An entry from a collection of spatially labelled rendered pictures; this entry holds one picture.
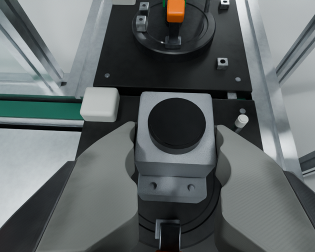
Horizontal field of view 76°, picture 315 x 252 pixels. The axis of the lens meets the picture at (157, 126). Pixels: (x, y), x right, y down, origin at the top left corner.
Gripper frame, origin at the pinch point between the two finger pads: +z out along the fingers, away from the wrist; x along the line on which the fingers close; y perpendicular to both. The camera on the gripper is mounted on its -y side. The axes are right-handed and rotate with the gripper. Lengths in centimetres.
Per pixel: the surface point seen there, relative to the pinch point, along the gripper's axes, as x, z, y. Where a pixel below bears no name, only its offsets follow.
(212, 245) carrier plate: 4.8, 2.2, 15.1
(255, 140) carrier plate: 11.1, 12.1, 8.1
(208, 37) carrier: 5.5, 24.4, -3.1
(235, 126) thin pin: 5.2, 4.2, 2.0
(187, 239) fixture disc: 1.9, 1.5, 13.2
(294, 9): 33, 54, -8
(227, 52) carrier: 9.0, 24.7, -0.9
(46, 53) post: -17.5, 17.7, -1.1
